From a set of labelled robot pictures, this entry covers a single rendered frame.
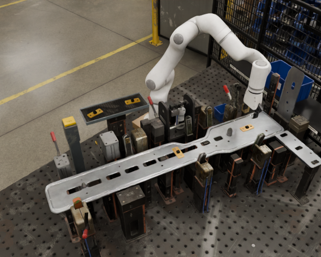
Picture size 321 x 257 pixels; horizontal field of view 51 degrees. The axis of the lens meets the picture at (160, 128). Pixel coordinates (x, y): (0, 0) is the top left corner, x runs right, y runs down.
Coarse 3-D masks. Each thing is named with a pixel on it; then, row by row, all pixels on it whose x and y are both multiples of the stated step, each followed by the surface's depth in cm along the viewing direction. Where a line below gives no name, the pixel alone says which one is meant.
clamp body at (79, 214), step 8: (72, 208) 148; (80, 208) 148; (72, 216) 151; (80, 216) 145; (88, 216) 145; (80, 224) 143; (80, 232) 146; (88, 232) 149; (80, 240) 161; (88, 240) 154; (80, 248) 172; (88, 248) 155; (96, 248) 161; (88, 256) 162; (96, 256) 165
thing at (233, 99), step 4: (232, 84) 195; (236, 84) 196; (232, 88) 197; (236, 88) 195; (240, 88) 194; (232, 92) 198; (236, 92) 199; (232, 96) 199; (236, 96) 200; (232, 100) 200; (236, 100) 202; (232, 104) 202; (236, 104) 203; (236, 108) 204
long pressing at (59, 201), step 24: (240, 120) 204; (264, 120) 204; (168, 144) 187; (192, 144) 188; (216, 144) 188; (240, 144) 188; (96, 168) 174; (120, 168) 174; (144, 168) 174; (168, 168) 174; (48, 192) 162; (96, 192) 162
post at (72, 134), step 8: (64, 128) 177; (72, 128) 179; (72, 136) 182; (72, 144) 186; (80, 144) 189; (72, 152) 189; (80, 152) 192; (72, 160) 199; (80, 160) 196; (80, 168) 199
